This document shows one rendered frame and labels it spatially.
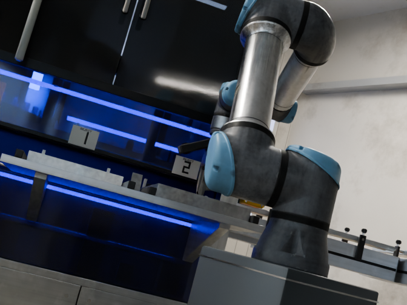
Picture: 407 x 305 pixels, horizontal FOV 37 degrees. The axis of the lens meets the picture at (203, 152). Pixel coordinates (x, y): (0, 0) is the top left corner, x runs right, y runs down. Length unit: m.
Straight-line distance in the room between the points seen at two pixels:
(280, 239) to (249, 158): 0.16
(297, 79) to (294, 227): 0.54
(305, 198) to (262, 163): 0.10
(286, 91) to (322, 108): 3.84
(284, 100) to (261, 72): 0.41
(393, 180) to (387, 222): 0.32
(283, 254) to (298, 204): 0.10
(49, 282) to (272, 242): 0.96
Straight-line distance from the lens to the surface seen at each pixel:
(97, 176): 1.70
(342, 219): 5.00
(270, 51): 1.35
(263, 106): 1.26
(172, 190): 1.60
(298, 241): 1.17
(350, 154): 5.12
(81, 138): 1.96
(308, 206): 1.18
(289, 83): 1.63
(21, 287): 1.97
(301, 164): 1.19
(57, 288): 1.97
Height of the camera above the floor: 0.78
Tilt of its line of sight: 9 degrees up
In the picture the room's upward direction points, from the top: 15 degrees clockwise
